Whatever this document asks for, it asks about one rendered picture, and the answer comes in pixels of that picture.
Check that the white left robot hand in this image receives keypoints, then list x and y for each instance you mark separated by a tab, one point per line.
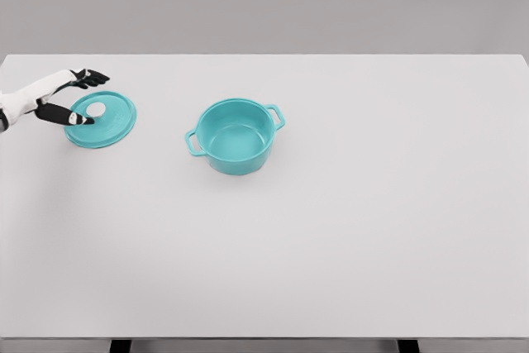
53	84

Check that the teal pot lid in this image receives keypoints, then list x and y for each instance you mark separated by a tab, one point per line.
113	119

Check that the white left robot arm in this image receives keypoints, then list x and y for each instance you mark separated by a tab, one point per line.
12	107

